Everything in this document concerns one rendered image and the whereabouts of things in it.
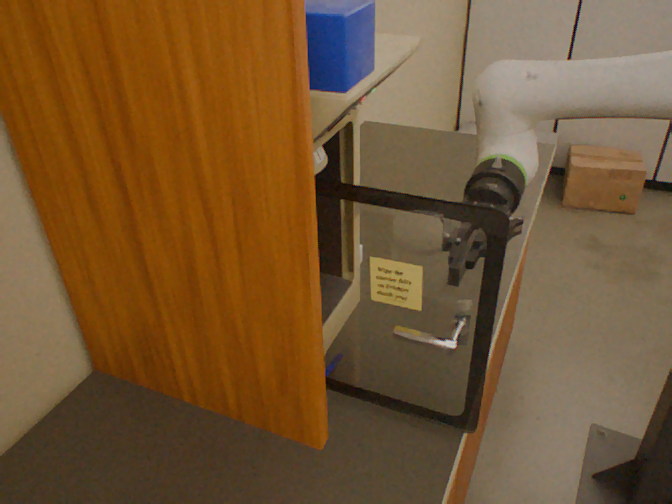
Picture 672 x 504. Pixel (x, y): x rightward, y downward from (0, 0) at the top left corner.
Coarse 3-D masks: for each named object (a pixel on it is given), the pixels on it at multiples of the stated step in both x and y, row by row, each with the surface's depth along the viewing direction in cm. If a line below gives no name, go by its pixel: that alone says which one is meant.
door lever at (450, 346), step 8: (400, 328) 79; (456, 328) 79; (464, 328) 79; (400, 336) 79; (408, 336) 78; (416, 336) 78; (424, 336) 78; (432, 336) 78; (456, 336) 78; (424, 344) 78; (432, 344) 77; (440, 344) 77; (448, 344) 76; (456, 344) 76; (448, 352) 76
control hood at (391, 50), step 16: (384, 48) 87; (400, 48) 87; (416, 48) 90; (384, 64) 80; (400, 64) 92; (368, 80) 74; (384, 80) 94; (320, 96) 70; (336, 96) 69; (352, 96) 70; (320, 112) 71; (336, 112) 70; (320, 128) 72
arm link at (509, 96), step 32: (512, 64) 95; (544, 64) 93; (576, 64) 91; (608, 64) 88; (640, 64) 86; (480, 96) 97; (512, 96) 94; (544, 96) 92; (576, 96) 90; (608, 96) 88; (640, 96) 86; (480, 128) 101; (512, 128) 97
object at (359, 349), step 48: (336, 192) 77; (384, 192) 74; (336, 240) 81; (384, 240) 78; (432, 240) 74; (480, 240) 71; (336, 288) 86; (432, 288) 78; (480, 288) 75; (336, 336) 91; (384, 336) 87; (480, 336) 79; (336, 384) 98; (384, 384) 93; (432, 384) 88; (480, 384) 84
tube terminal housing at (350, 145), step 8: (352, 112) 101; (344, 120) 98; (352, 120) 102; (336, 128) 96; (344, 128) 106; (352, 128) 106; (328, 136) 94; (344, 136) 107; (352, 136) 107; (320, 144) 91; (344, 144) 108; (352, 144) 108; (344, 152) 109; (352, 152) 109; (344, 160) 109; (352, 160) 110; (344, 168) 110; (352, 168) 111; (344, 176) 111; (352, 176) 112
